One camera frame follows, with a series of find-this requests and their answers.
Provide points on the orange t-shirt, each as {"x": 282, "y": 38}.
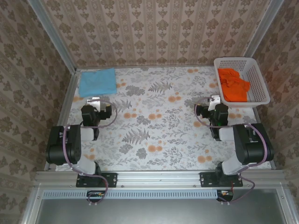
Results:
{"x": 232, "y": 86}

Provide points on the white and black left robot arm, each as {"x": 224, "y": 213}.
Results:
{"x": 74, "y": 144}

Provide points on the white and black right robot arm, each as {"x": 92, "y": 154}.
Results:
{"x": 252, "y": 149}

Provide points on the white plastic basket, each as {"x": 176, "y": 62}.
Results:
{"x": 257, "y": 79}

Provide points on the grey metal panel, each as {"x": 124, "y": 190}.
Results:
{"x": 158, "y": 212}

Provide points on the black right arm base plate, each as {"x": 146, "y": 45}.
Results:
{"x": 206, "y": 179}

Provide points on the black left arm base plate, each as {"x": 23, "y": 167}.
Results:
{"x": 109, "y": 179}

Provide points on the aluminium mounting rail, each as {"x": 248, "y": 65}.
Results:
{"x": 158, "y": 178}

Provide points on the aluminium frame post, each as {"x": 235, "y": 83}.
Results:
{"x": 52, "y": 35}
{"x": 264, "y": 30}

